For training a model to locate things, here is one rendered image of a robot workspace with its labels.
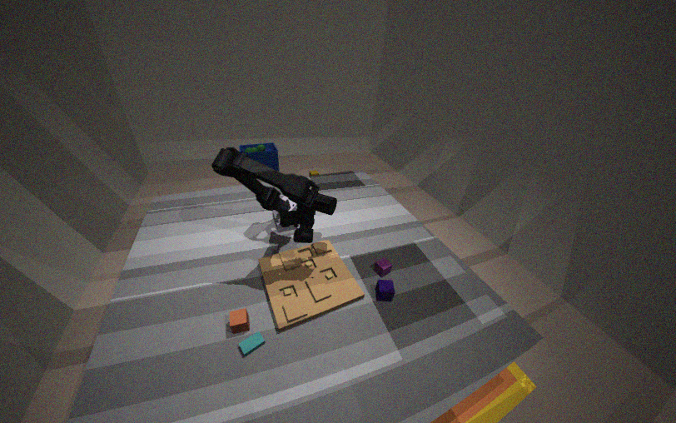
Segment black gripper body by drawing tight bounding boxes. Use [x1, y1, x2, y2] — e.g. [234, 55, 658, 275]
[293, 207, 316, 243]

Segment teal rectangular block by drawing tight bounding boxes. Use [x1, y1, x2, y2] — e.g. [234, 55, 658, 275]
[239, 331, 265, 357]

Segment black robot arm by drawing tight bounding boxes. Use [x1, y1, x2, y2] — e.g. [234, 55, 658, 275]
[211, 147, 337, 227]

